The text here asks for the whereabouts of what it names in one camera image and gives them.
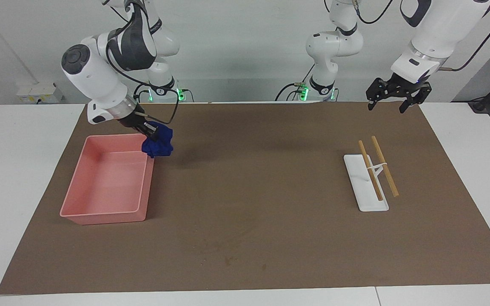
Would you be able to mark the pink plastic bin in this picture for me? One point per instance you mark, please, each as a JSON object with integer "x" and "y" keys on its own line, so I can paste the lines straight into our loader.
{"x": 109, "y": 182}

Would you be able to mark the brown table mat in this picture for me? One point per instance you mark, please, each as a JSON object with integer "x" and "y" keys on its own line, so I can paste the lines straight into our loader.
{"x": 249, "y": 170}

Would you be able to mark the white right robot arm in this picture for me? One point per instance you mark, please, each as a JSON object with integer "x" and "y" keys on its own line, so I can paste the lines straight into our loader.
{"x": 96, "y": 80}

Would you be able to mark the blue towel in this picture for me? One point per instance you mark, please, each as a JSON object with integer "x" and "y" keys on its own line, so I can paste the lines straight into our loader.
{"x": 160, "y": 146}

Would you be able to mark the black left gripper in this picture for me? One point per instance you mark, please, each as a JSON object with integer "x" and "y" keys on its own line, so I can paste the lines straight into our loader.
{"x": 400, "y": 87}

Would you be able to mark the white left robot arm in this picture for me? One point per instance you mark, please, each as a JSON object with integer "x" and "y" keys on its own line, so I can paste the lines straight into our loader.
{"x": 334, "y": 42}

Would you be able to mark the white power socket box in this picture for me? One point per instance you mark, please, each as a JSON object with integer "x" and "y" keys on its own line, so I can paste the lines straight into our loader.
{"x": 36, "y": 92}

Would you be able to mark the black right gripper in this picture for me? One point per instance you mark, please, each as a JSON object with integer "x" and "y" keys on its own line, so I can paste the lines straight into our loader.
{"x": 133, "y": 121}

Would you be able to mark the wooden rack rod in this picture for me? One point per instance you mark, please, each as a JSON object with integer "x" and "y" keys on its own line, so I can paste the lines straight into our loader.
{"x": 385, "y": 168}
{"x": 372, "y": 174}

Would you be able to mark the white towel rack base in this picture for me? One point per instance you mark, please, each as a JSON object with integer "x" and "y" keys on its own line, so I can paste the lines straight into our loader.
{"x": 370, "y": 202}

